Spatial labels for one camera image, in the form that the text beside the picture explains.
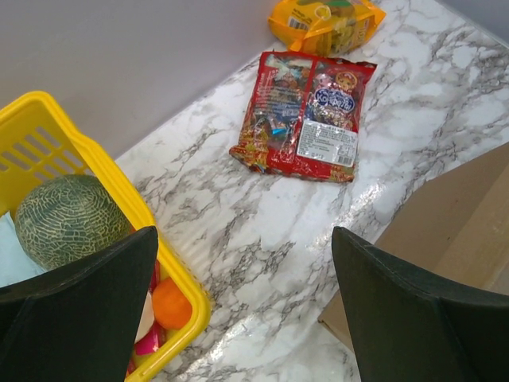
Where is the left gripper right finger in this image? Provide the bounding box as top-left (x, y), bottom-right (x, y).
top-left (332, 227), bottom-right (508, 381)

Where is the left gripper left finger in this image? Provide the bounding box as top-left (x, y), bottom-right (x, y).
top-left (1, 226), bottom-right (158, 381)

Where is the brown cardboard express box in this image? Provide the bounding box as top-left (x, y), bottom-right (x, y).
top-left (317, 141), bottom-right (509, 355)

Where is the beige round bun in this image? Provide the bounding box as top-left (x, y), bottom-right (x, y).
top-left (134, 292), bottom-right (154, 343)

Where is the pink packet in basket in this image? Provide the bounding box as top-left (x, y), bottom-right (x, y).
top-left (134, 261), bottom-right (165, 356)

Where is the light blue chips bag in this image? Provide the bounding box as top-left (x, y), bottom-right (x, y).
top-left (0, 212), bottom-right (46, 287)

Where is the orange round fruit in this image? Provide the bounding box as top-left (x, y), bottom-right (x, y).
top-left (152, 278), bottom-right (192, 330)

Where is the green round melon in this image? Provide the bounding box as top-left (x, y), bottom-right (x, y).
top-left (14, 174), bottom-right (132, 271)

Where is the yellow plastic shopping basket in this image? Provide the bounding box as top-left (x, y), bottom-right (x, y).
top-left (1, 91), bottom-right (212, 381)

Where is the red snack bag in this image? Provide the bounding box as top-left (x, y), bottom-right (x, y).
top-left (229, 51), bottom-right (377, 183)

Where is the orange yellow snack bag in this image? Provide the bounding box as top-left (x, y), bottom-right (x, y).
top-left (268, 0), bottom-right (386, 57)

